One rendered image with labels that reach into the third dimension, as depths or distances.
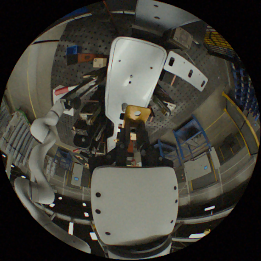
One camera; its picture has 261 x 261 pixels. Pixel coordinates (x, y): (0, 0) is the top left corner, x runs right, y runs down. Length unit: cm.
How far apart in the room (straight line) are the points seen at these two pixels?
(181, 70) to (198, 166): 794
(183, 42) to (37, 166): 78
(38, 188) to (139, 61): 68
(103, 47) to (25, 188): 88
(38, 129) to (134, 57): 64
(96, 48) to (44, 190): 88
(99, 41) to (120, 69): 41
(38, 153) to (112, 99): 50
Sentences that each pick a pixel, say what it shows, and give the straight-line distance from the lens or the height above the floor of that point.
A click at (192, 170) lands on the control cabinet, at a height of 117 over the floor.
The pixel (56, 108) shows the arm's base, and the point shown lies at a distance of 72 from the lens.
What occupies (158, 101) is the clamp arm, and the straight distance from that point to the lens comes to 39.
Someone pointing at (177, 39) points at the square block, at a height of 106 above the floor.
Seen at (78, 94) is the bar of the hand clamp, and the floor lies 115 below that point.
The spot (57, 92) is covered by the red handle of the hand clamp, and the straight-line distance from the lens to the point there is 31.
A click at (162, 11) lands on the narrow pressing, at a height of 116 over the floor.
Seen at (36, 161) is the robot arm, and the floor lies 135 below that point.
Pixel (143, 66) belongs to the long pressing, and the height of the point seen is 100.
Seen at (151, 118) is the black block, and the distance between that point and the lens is 51.
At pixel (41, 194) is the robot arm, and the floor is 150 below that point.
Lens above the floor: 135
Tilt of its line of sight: 40 degrees down
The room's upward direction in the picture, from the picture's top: 179 degrees clockwise
